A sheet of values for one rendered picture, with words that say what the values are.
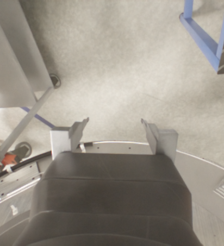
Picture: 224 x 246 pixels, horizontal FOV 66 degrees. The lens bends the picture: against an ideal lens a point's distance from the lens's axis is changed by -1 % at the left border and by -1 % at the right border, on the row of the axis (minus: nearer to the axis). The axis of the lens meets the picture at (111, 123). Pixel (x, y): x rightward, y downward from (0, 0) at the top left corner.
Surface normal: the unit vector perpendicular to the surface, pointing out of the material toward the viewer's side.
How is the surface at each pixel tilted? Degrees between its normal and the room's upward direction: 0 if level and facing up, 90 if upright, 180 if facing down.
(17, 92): 0
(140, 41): 0
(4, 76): 0
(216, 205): 90
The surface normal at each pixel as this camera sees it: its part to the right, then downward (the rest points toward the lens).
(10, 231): 0.54, 0.46
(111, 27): -0.15, 0.65
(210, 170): -0.16, -0.76
